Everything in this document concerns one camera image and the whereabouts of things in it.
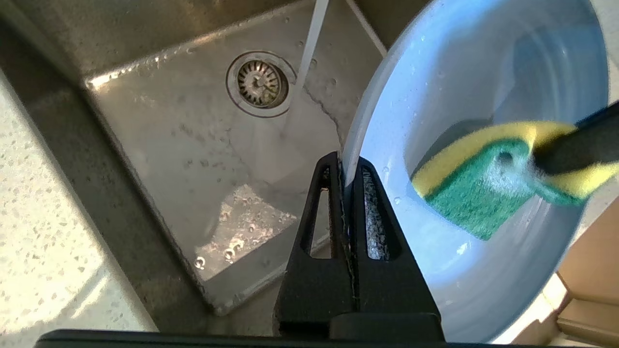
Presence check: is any stainless steel sink basin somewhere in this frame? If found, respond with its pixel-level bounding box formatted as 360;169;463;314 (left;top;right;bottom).
0;0;436;336

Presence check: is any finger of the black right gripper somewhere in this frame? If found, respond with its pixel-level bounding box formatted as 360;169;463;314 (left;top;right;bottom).
531;101;619;176

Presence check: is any beige wooden cabinet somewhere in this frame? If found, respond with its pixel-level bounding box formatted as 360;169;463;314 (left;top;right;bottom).
510;198;619;346

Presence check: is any yellow and green sponge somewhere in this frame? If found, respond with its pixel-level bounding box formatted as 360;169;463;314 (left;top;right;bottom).
411;121;619;242

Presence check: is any metal sink drain strainer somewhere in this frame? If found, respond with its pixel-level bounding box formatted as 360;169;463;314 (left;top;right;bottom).
225;50;297;118

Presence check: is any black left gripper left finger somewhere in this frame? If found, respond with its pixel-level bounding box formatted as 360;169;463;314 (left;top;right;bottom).
274;151;359;338

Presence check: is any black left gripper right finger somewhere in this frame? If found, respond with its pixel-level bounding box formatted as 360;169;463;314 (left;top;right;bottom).
346;157;445;341

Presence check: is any blue-grey plate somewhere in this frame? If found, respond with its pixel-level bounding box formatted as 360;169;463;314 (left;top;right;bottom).
340;0;611;344

